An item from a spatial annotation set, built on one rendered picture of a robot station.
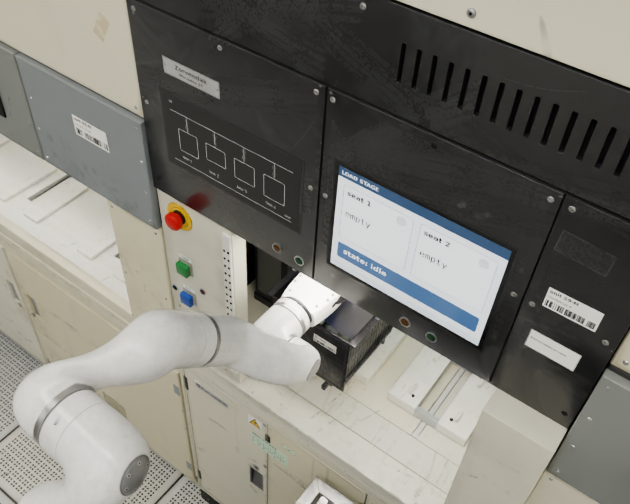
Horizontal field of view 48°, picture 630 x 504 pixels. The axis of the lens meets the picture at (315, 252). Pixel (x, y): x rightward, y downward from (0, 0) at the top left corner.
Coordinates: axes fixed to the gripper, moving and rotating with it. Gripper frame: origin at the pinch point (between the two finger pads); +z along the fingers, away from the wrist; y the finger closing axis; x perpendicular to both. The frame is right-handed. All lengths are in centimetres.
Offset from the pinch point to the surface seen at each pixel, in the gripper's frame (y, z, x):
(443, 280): 29.1, -18.8, 33.2
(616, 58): 40, -19, 75
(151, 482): -51, -25, -123
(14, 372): -125, -25, -123
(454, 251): 30, -19, 40
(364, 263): 15.6, -18.8, 27.8
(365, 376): 9.9, 1.4, -33.3
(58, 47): -56, -18, 39
